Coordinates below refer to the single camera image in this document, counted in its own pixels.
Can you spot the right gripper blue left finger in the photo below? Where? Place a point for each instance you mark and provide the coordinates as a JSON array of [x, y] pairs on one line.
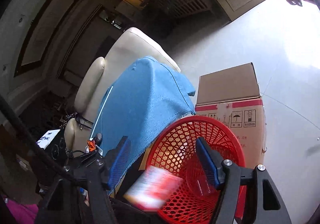
[[115, 162]]

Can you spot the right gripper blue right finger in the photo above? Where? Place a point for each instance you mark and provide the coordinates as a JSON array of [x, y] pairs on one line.
[[211, 162]]

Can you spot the red white medicine box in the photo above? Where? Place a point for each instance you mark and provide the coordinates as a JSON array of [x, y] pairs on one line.
[[152, 189]]

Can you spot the brown cardboard box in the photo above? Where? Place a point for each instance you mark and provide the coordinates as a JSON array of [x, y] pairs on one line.
[[232, 97]]

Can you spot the blue table cloth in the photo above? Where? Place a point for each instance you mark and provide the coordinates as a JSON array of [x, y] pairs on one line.
[[145, 99]]

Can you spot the cream leather sofa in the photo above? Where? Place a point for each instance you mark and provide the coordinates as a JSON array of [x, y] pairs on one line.
[[130, 46]]

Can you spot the black slippers pair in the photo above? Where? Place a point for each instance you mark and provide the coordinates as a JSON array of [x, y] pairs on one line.
[[295, 2]]

